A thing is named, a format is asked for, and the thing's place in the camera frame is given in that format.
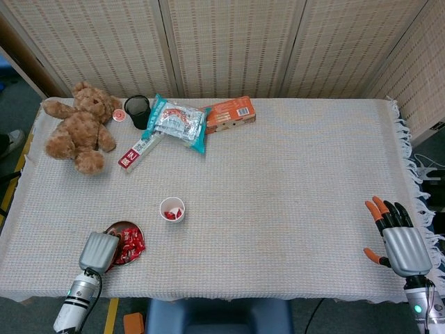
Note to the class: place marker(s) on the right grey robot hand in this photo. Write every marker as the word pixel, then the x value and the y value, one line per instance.
pixel 406 250

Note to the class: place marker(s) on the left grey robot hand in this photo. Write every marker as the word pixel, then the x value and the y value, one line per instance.
pixel 99 252

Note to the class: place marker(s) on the white paper cup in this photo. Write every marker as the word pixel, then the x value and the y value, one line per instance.
pixel 172 202

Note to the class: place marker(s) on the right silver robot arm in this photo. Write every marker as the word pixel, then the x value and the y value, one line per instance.
pixel 417 306

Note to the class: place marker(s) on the silver metal plate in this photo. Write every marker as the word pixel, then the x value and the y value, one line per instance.
pixel 116 228

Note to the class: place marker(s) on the black mesh pen holder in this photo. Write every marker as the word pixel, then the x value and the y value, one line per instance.
pixel 139 118

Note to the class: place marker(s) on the orange block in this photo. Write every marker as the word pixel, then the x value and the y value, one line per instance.
pixel 133 323

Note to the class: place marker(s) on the long white red box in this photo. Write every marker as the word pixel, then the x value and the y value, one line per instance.
pixel 133 156

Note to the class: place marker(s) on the brown teddy bear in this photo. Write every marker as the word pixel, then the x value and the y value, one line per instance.
pixel 83 128

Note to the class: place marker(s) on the white woven tablecloth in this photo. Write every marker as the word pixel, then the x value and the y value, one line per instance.
pixel 278 208

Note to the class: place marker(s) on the small round red white lid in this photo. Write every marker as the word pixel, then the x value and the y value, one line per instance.
pixel 119 115

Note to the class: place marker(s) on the grey white shoe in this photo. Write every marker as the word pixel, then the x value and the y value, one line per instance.
pixel 15 137

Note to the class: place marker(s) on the teal silver snack bag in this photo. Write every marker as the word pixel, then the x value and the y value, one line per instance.
pixel 174 121

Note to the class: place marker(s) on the beige woven screen panel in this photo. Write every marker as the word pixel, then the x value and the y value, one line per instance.
pixel 424 87
pixel 229 45
pixel 347 45
pixel 104 45

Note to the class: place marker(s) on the orange biscuit box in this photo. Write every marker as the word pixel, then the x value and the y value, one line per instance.
pixel 229 115

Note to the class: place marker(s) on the brown wooden board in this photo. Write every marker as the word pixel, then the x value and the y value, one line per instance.
pixel 24 59

